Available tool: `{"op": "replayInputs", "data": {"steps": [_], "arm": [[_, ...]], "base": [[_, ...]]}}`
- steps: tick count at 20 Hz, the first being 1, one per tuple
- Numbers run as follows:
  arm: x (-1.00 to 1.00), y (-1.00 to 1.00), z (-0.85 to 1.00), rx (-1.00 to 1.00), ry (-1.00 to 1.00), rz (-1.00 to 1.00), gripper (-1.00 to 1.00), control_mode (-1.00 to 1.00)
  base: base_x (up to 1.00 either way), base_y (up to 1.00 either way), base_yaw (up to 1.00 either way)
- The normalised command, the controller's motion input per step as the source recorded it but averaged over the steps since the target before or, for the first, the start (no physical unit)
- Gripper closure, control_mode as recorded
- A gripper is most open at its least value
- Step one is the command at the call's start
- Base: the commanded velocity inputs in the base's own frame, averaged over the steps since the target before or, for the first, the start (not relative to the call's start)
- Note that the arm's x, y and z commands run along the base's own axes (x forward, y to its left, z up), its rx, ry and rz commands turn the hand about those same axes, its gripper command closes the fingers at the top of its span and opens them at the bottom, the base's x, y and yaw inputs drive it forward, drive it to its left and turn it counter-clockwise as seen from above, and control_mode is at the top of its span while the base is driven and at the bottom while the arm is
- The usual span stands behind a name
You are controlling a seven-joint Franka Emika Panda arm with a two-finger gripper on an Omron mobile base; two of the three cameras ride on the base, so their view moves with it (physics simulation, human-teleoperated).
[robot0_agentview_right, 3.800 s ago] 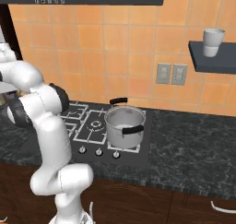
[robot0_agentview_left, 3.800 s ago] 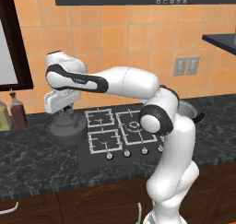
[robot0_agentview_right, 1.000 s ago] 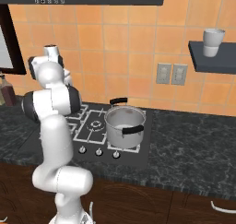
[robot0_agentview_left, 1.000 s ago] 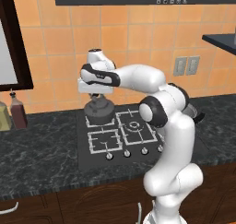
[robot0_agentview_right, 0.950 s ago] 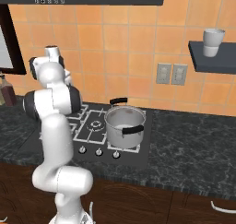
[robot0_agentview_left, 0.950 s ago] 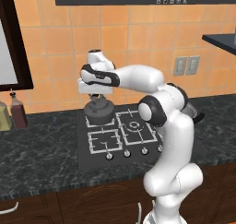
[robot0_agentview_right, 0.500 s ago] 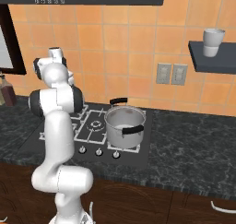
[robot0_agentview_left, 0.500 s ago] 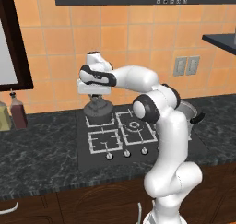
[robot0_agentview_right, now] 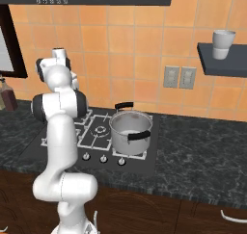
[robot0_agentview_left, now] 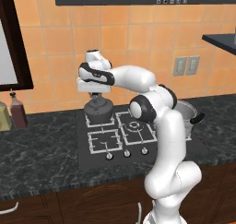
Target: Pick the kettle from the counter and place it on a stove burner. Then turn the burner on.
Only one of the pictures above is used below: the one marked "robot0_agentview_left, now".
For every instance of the dark wall shelf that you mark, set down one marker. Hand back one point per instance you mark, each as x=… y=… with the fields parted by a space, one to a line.
x=222 y=42

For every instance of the dark framed window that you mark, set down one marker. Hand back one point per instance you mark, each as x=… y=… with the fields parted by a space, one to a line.
x=15 y=34

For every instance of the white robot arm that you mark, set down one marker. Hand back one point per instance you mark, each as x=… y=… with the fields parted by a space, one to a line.
x=167 y=147

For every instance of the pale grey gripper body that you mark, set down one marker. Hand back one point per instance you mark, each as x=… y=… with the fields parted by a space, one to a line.
x=93 y=87

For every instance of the dark red bottle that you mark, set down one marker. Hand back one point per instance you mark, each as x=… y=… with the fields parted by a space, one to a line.
x=18 y=112

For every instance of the silver hob knob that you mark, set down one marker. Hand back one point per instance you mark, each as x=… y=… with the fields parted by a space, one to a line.
x=144 y=150
x=108 y=155
x=127 y=153

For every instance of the dark grey kettle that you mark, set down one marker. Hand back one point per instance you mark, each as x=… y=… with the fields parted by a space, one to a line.
x=98 y=109

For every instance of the black hob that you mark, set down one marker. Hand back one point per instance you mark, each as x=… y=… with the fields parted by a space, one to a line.
x=92 y=135

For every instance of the grey wall socket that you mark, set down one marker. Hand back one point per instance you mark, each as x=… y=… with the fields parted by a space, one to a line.
x=193 y=65
x=180 y=66

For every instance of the brown wooden cupboard door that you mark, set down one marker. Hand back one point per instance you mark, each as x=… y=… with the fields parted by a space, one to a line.
x=215 y=197
x=30 y=210
x=101 y=203

